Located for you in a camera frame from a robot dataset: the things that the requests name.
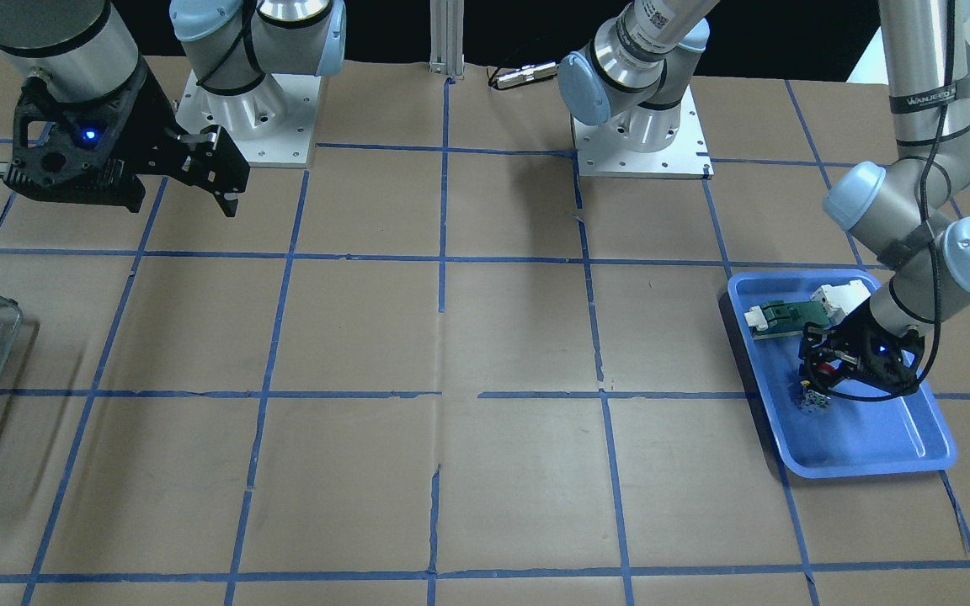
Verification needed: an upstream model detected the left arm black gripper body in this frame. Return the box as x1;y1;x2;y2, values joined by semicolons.
831;300;926;396

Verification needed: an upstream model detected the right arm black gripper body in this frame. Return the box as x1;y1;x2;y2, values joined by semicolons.
3;57;191;211

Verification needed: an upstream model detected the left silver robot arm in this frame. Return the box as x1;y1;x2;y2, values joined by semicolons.
576;77;894;395

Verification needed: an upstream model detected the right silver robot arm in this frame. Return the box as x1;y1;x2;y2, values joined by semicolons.
0;1;348;217

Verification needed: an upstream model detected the green circuit board part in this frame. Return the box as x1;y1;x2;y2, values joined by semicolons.
743;300;831;340

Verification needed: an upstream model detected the white red connector block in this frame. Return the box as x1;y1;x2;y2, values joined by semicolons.
811;279;871;326

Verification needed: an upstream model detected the blue plastic tray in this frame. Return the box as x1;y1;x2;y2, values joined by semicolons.
723;268;957;479

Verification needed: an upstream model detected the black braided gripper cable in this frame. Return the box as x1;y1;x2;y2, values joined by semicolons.
822;0;962;401

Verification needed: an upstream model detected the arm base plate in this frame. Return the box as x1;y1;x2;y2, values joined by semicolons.
571;88;715;179
176;72;326;168

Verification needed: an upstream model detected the aluminium frame post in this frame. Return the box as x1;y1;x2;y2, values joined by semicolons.
429;0;466;79

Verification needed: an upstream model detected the silver cable connector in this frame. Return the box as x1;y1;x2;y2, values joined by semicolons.
488;61;558;91

